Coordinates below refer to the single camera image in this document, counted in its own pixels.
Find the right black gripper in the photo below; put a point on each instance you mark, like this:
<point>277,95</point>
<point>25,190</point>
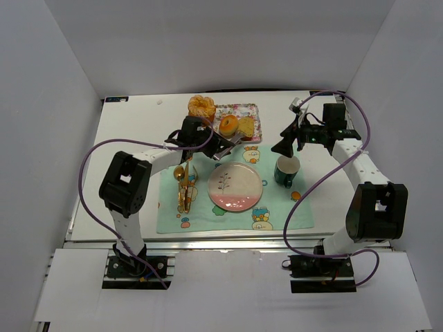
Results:
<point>297,133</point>

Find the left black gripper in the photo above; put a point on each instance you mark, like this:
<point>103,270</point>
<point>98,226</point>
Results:
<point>214,147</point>

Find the silver metal tongs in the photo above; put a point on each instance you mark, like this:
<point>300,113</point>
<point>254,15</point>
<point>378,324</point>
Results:
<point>235,140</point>

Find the brown bread slice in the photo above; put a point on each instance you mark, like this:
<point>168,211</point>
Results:
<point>246,125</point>

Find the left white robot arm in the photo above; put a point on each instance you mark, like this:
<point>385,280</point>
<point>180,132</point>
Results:
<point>125,184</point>

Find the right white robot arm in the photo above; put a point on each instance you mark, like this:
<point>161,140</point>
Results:
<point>377,211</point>

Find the dark green mug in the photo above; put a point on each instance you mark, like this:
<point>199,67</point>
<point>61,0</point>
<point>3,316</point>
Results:
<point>286,170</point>

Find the orange bundt cake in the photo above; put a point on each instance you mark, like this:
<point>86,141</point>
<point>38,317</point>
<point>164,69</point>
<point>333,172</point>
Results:
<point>204,107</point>

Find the gold knife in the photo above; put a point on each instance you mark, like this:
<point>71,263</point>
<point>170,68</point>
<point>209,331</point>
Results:
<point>185,186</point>

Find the pink white ceramic plate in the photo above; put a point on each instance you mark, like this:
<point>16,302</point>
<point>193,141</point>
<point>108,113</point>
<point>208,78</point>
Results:
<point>235,187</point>

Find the floral rectangular tray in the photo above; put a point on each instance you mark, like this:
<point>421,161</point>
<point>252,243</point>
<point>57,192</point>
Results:
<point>239,110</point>

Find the gold spoon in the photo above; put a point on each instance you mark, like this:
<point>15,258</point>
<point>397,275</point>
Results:
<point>178,174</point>

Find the green cartoon placemat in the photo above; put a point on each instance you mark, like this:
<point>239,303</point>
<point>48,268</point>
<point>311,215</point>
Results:
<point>268,214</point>

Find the glazed ring donut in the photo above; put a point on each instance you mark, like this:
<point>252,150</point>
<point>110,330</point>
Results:
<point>228,125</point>

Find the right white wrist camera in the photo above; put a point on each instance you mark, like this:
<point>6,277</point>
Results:
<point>299,107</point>

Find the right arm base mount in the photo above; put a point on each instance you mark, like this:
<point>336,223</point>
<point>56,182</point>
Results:
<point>314,275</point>

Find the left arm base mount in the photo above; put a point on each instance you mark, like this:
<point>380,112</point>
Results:
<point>118,275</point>

